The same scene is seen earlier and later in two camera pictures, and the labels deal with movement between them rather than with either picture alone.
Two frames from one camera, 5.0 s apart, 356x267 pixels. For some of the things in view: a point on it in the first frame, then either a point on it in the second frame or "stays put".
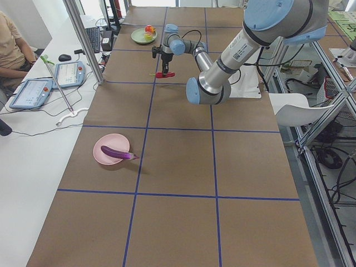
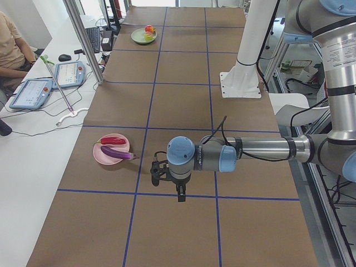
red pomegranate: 150,28 stays put
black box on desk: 106,41 stays put
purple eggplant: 118,154 stays put
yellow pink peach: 148,36 stays put
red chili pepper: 159,75 → 112,141
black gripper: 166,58 → 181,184
